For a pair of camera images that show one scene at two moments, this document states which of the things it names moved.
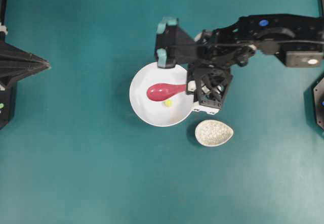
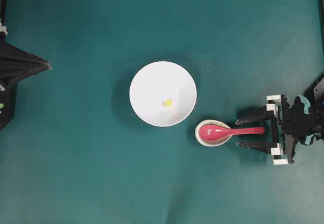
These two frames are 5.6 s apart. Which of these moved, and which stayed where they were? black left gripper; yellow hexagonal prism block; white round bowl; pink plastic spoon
Moved: pink plastic spoon
Stayed: white round bowl; black left gripper; yellow hexagonal prism block
